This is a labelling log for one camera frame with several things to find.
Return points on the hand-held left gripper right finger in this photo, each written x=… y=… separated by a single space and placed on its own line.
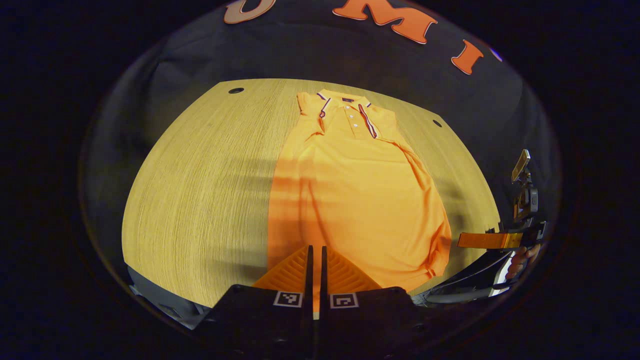
x=324 y=280

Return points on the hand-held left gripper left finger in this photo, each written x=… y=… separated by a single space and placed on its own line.
x=309 y=280

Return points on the orange T-shirt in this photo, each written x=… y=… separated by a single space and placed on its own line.
x=360 y=190

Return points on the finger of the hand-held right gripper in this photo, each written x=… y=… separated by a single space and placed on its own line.
x=487 y=240

